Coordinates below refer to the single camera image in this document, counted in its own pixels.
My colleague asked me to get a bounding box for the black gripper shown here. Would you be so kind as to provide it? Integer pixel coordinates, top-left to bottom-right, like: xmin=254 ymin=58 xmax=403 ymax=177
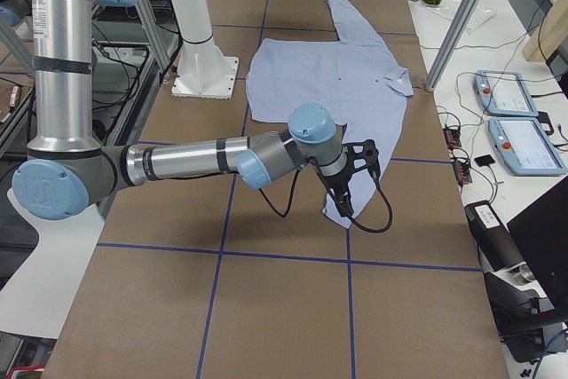
xmin=323 ymin=169 xmax=354 ymax=216

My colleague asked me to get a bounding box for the light blue striped shirt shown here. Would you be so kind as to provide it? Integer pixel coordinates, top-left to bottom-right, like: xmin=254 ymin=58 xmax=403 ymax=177
xmin=246 ymin=0 xmax=415 ymax=230

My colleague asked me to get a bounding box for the red black circuit board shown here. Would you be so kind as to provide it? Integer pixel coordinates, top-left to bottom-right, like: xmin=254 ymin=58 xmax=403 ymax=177
xmin=443 ymin=127 xmax=462 ymax=150

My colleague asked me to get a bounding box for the small black pad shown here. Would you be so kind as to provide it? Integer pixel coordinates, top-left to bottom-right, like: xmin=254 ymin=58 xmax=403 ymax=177
xmin=474 ymin=154 xmax=495 ymax=167

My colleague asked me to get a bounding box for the dark box with white label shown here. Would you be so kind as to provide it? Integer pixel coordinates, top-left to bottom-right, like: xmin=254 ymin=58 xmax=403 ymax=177
xmin=464 ymin=201 xmax=525 ymax=271

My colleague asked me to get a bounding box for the brown paper table cover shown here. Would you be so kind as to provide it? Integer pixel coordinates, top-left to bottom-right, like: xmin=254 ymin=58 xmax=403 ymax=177
xmin=44 ymin=0 xmax=508 ymax=378

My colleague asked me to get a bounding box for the lower blue teach pendant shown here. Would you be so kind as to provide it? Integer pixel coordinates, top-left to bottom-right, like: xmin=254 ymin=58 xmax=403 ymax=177
xmin=488 ymin=117 xmax=567 ymax=177

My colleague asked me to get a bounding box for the blue teach pendant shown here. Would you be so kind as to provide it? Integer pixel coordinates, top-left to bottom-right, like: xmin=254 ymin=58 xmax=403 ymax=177
xmin=474 ymin=70 xmax=539 ymax=118
xmin=488 ymin=117 xmax=567 ymax=177

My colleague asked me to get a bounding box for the upper blue teach pendant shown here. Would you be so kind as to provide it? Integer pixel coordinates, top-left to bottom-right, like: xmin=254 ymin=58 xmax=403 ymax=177
xmin=474 ymin=70 xmax=539 ymax=118

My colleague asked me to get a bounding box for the black monitor on stand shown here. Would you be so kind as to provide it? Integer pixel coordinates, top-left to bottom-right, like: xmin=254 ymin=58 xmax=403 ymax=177
xmin=508 ymin=179 xmax=567 ymax=308

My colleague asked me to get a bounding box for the clear plastic bag green print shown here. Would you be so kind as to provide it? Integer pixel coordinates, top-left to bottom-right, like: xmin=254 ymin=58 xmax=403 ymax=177
xmin=423 ymin=0 xmax=501 ymax=34

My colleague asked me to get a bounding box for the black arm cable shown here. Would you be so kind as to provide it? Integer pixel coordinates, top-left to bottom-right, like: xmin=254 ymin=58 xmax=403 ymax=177
xmin=259 ymin=159 xmax=394 ymax=233

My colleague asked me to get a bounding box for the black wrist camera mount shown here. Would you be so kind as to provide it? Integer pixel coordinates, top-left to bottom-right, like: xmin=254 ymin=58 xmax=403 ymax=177
xmin=343 ymin=139 xmax=381 ymax=178

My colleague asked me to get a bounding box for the white camera pillar with base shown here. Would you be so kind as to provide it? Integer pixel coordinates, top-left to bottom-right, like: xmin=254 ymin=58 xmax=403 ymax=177
xmin=171 ymin=0 xmax=239 ymax=99

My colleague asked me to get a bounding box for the aluminium frame post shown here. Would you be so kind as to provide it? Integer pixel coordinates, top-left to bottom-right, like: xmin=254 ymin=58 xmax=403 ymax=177
xmin=424 ymin=0 xmax=479 ymax=92

